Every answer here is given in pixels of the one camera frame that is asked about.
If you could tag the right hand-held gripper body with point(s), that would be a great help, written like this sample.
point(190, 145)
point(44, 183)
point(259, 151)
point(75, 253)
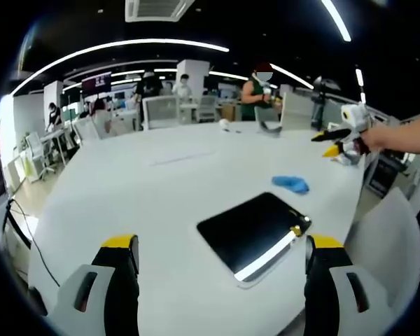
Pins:
point(356, 117)

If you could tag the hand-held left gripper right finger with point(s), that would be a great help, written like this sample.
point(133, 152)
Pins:
point(322, 280)

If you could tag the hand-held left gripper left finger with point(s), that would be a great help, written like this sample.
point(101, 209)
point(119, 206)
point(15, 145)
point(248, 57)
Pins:
point(120, 280)

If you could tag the blue cleaning cloth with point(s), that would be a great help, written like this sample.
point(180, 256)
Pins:
point(291, 183)

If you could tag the black tablet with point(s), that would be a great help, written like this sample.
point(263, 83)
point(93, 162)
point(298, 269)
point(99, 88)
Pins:
point(248, 231)

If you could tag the person's right hand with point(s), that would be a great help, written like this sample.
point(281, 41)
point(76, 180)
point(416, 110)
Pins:
point(374, 139)

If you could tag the small grey white object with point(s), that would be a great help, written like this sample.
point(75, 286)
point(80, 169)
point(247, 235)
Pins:
point(348, 159)

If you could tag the white panel chair back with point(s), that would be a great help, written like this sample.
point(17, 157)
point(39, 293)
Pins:
point(295, 110)

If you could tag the dark storage cart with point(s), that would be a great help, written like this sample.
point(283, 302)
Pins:
point(385, 173)

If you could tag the grey curved object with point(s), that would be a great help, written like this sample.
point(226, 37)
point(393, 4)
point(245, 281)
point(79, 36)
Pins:
point(269, 129)

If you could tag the white plastic chair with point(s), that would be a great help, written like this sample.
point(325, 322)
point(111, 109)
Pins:
point(385, 241)

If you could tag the straight ceiling light strip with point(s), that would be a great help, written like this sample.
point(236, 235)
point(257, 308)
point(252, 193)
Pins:
point(336, 19)

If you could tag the small white round object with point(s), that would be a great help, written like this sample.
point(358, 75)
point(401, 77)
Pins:
point(224, 125)

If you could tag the grey office chair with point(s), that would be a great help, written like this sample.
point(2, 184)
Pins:
point(207, 108)

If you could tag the white rolling office chair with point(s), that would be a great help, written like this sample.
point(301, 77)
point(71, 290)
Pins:
point(36, 150)

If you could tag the white mesh office chair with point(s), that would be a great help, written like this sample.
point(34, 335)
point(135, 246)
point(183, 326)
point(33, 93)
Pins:
point(161, 112)

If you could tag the ceiling air vent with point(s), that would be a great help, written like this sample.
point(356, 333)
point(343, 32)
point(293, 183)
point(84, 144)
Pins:
point(159, 10)

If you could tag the long curved ceiling light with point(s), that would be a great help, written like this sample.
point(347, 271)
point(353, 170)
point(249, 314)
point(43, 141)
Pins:
point(126, 45)

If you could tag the dark wall screen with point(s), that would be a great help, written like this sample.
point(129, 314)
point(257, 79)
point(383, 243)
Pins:
point(96, 83)

